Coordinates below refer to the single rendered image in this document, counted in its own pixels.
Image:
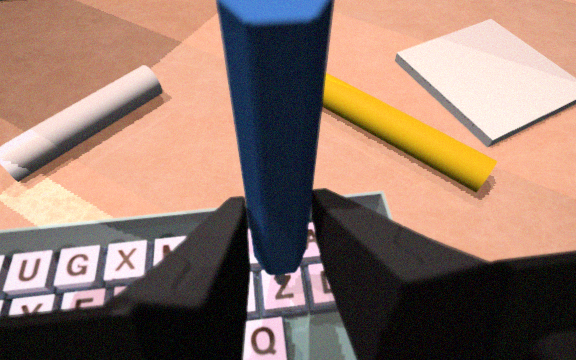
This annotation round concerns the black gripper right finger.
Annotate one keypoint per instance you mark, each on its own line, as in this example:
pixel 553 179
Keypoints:
pixel 404 296

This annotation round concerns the grey keyboard with keys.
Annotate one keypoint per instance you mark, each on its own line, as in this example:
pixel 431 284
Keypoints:
pixel 85 263

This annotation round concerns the yellow cylinder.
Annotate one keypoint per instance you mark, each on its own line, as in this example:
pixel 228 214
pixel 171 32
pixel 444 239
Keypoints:
pixel 434 148

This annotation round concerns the white flat square slab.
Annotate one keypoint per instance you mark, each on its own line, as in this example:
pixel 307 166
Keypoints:
pixel 495 84

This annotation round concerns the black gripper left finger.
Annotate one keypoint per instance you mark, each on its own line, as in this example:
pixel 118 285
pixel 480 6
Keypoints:
pixel 191 305

